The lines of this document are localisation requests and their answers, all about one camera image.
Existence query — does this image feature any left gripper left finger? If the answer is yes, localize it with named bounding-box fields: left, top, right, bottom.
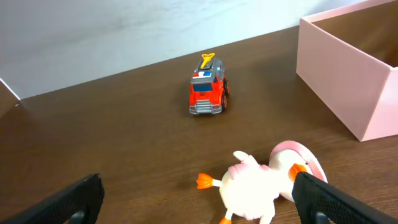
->
left=1, top=173, right=104, bottom=224

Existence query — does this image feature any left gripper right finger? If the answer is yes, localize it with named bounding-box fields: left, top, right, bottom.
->
left=292, top=172, right=397, bottom=224

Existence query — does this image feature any white pink toy duck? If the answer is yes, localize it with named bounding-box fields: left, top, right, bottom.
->
left=196, top=141, right=328, bottom=224

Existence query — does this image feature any pink cardboard box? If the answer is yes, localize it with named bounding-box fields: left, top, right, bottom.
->
left=296, top=0, right=397, bottom=141

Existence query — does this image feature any red toy fire truck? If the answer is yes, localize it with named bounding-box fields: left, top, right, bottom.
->
left=188, top=52, right=231, bottom=115

